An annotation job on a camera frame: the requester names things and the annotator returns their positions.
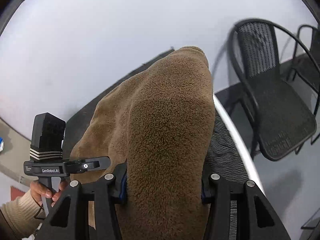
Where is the white round table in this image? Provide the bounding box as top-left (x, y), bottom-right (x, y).
top-left (213, 93), bottom-right (266, 198)

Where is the brown fleece garment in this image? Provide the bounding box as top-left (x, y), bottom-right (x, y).
top-left (69, 46), bottom-right (216, 240)

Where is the black dotted floral tablecloth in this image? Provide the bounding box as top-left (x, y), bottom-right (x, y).
top-left (62, 46), bottom-right (248, 240)

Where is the person's left forearm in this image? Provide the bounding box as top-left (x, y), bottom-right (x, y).
top-left (0, 189), bottom-right (44, 235)

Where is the red and blue foam mat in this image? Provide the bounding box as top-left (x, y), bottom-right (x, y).
top-left (10, 185), bottom-right (32, 200)

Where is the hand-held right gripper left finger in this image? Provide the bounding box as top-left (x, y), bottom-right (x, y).
top-left (37, 164), bottom-right (128, 240)

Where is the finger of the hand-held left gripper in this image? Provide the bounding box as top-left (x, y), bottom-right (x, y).
top-left (62, 156), bottom-right (111, 174)

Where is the person's left hand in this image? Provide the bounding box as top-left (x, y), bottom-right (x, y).
top-left (30, 179), bottom-right (69, 203)

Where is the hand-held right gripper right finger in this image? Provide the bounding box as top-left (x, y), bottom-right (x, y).
top-left (201, 164), bottom-right (292, 240)

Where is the black metal mesh chair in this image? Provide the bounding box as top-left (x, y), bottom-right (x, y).
top-left (229, 18), bottom-right (317, 162)
top-left (286, 24), bottom-right (320, 145)

